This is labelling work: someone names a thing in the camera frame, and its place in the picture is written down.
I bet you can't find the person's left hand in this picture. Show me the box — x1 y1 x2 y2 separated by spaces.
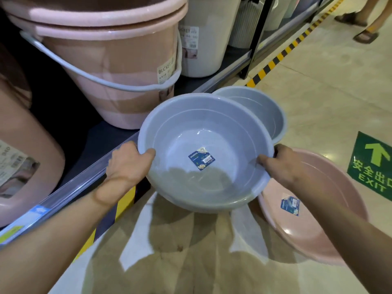
105 141 156 193

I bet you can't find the person's right hand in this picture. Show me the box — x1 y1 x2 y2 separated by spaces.
257 144 304 191

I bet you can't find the large grey plastic basin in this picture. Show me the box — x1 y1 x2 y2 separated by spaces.
137 93 275 214

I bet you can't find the person's left forearm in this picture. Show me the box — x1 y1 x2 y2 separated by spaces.
0 177 138 294

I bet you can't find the person's right forearm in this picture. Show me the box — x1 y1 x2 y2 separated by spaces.
288 171 392 294

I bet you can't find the dark metal store shelf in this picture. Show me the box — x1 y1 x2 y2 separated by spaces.
0 0 337 251

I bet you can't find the small grey plastic basin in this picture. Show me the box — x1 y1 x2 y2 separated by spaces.
212 86 288 145

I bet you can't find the blue basin label sticker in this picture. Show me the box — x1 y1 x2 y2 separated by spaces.
188 147 215 171
281 196 300 216

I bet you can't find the pink plastic basin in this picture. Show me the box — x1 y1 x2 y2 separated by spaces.
258 148 369 266

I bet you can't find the green floor exit sign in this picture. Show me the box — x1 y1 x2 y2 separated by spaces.
347 131 392 202

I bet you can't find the yellow black hazard floor tape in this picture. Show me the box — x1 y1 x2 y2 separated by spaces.
246 0 349 88

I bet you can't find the pink plastic bucket with label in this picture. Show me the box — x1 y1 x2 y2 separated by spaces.
0 43 66 228

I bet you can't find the white plastic bucket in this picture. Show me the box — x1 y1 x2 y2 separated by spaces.
178 0 242 78

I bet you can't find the white ribbed plastic bin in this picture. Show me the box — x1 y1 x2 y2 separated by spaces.
228 0 264 49

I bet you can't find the pink bucket with grey handle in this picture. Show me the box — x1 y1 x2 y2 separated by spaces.
8 3 189 130

